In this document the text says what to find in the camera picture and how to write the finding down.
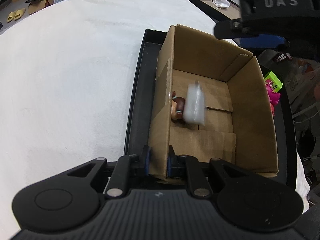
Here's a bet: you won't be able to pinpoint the white plug charger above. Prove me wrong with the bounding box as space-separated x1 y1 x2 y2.
183 82 206 125

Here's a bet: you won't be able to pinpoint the brown cardboard box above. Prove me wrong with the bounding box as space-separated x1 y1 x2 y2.
148 25 278 179

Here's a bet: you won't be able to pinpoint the brown board black frame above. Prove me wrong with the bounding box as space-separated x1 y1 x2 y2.
189 0 241 22

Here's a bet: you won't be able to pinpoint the brown hair doll figure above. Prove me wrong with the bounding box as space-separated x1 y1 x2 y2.
171 91 185 120

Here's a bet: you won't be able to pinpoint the green cube toy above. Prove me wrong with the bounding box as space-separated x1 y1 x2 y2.
264 71 283 93

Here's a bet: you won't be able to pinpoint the pink bear figure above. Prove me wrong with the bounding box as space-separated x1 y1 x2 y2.
265 79 281 115

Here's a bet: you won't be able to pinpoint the yellow slippers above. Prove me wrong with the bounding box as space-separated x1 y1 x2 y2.
7 8 26 23

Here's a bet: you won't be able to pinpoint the white face mask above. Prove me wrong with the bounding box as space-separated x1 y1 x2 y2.
212 0 230 9

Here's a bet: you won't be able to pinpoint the cardboard box on floor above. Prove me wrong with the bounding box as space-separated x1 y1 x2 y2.
26 0 54 15

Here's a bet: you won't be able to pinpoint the black tray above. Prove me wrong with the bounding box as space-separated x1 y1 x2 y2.
124 29 297 189

